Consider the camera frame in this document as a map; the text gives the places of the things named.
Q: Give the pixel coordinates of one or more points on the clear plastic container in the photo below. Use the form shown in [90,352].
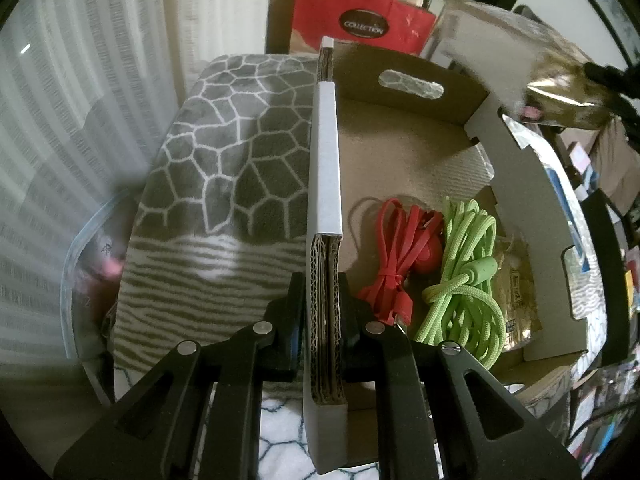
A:
[80,270]

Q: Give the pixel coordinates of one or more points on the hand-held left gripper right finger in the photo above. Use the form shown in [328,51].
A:
[352,320]

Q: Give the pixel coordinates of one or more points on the brown cardboard carton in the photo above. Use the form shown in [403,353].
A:
[280,20]

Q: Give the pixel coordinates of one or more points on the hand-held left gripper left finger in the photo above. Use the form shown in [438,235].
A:
[287,320]

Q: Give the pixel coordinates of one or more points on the clear plastic packet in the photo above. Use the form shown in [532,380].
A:
[520,290]

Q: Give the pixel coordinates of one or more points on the white cardboard tray box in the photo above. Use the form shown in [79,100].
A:
[410,160]

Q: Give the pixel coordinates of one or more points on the large gold packet with sticker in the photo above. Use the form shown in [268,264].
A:
[500,45]

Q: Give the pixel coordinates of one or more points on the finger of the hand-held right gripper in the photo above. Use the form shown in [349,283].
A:
[612,77]

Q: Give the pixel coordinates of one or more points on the white curtain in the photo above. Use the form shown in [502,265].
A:
[75,85]

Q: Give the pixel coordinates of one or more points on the grey white patterned blanket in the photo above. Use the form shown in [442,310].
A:
[225,175]

